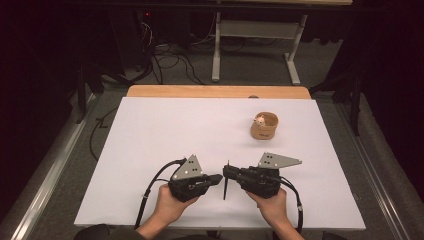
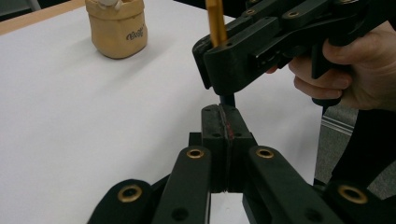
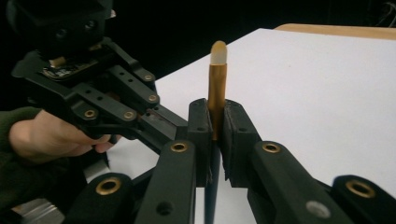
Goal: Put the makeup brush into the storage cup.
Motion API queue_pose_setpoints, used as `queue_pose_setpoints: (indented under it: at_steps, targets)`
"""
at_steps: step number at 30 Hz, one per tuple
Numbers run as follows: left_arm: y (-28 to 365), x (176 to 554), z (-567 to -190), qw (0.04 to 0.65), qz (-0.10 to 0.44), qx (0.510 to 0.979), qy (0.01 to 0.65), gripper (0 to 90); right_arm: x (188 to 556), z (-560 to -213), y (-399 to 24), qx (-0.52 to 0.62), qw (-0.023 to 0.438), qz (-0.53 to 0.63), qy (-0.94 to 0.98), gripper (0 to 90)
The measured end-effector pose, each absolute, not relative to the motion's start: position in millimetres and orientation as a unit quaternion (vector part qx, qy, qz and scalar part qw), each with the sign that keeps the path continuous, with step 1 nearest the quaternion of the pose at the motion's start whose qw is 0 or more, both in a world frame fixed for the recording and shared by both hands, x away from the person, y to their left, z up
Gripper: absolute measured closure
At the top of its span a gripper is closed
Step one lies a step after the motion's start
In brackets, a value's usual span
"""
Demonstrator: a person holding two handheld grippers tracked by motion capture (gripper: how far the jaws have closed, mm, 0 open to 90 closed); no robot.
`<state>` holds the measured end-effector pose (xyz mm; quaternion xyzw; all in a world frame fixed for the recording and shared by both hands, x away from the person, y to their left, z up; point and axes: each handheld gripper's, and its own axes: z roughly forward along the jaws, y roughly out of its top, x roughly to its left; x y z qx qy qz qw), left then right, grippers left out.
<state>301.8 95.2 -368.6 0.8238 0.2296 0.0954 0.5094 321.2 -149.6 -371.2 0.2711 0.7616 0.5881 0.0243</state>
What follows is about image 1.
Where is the wooden table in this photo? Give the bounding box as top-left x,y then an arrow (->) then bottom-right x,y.
126,84 -> 312,100

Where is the white cover board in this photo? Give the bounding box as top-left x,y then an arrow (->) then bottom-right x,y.
73,96 -> 367,231

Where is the tan pen holder with figurine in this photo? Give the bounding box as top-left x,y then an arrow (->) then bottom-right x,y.
250,111 -> 279,141

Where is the person's dark clothing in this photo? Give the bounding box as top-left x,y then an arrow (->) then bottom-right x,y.
73,223 -> 148,240

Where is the right hand-held gripper cable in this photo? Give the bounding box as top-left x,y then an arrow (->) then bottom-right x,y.
279,176 -> 304,233

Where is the black metal stand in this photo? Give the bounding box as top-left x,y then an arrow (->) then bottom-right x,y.
309,71 -> 365,137
75,63 -> 105,125

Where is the aluminium floor rail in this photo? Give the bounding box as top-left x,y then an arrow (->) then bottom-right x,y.
9,93 -> 99,240
333,101 -> 413,240

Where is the white metal table frame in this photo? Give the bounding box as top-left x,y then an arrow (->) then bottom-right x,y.
211,11 -> 309,86

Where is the left hand-held gripper cable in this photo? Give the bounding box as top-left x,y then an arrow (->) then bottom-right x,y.
134,158 -> 188,230

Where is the person's right hand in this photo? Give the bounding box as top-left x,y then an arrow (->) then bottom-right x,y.
246,189 -> 289,226

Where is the person's left hand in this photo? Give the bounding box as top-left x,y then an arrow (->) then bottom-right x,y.
154,184 -> 199,228

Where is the thin black floor cable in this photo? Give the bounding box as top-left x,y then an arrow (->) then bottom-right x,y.
88,106 -> 120,163

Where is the tangle of black floor cables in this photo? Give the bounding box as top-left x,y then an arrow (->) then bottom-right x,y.
133,19 -> 218,86

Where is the dark green paintbrush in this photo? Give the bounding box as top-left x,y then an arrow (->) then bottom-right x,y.
222,159 -> 232,201

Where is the hand-held gripper cable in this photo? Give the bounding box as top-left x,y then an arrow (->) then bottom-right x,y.
134,158 -> 188,230
279,176 -> 304,233

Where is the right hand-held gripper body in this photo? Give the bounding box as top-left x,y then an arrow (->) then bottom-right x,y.
238,152 -> 303,200

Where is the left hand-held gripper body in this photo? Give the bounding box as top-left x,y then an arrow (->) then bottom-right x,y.
168,154 -> 215,203

